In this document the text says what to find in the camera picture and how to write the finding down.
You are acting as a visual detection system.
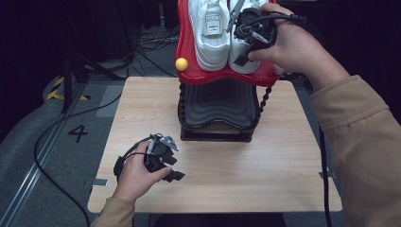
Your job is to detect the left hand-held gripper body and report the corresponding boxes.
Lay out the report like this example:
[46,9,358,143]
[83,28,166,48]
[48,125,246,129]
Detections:
[144,134,180,174]

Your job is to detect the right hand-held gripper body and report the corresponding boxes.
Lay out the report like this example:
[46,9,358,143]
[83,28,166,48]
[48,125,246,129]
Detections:
[225,0,279,54]

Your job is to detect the white sneaker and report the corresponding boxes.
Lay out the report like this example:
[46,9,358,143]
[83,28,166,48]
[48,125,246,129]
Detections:
[228,0,270,76]
[187,0,232,73]

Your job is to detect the red and black shoe rack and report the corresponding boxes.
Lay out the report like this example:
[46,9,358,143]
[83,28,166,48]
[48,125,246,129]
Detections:
[174,0,282,143]

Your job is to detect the person's left hand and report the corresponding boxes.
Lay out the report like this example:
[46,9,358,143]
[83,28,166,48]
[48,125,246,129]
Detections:
[112,140,174,203]

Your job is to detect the person's right hand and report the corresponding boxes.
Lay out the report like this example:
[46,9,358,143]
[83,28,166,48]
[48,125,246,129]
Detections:
[247,2,352,93]

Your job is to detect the person's dark lap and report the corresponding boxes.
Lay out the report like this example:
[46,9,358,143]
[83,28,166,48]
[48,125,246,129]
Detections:
[150,213,287,227]

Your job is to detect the yellow ball knob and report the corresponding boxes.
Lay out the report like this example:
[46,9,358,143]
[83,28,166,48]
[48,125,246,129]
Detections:
[174,57,189,73]

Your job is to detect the black metal stand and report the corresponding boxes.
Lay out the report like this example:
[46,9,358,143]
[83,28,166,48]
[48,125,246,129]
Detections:
[60,51,128,114]

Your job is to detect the yellow and black floor tape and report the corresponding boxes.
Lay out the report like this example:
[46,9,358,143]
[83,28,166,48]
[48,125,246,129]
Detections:
[45,76,91,102]

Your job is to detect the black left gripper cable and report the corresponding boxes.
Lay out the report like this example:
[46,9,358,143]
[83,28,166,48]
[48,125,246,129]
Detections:
[113,133,160,184]

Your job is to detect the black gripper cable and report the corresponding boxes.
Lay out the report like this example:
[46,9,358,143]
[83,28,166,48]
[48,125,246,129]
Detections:
[113,133,160,184]
[235,10,333,227]

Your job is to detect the bundle of black floor cables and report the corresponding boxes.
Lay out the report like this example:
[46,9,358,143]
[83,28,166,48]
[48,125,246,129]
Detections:
[134,27,182,79]

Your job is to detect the long black floor cable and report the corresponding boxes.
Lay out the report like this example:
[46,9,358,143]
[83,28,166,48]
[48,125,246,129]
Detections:
[33,93,123,227]

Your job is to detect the metal floor rail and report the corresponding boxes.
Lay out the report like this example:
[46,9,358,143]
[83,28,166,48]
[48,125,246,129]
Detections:
[0,84,88,227]

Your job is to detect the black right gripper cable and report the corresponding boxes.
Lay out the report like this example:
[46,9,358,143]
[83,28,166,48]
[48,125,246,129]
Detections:
[235,10,333,227]

